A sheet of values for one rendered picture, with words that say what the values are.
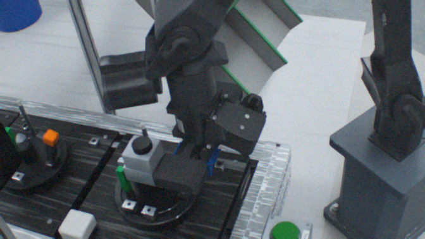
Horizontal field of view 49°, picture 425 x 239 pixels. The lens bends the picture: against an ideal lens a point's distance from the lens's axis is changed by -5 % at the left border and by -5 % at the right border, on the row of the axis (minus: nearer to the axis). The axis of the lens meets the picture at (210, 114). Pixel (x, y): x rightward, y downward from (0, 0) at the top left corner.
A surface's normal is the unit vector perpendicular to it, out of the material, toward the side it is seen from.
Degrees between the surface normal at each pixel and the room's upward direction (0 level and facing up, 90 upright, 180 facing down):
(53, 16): 0
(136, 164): 90
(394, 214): 90
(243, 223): 0
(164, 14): 32
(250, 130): 20
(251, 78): 45
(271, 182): 0
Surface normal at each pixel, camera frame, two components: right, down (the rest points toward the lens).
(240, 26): -0.49, 0.63
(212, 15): 0.42, 0.28
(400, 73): -0.04, 0.23
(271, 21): 0.53, -0.33
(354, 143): -0.11, -0.73
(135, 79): -0.01, -0.07
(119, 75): -0.05, -0.30
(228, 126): 0.21, -0.63
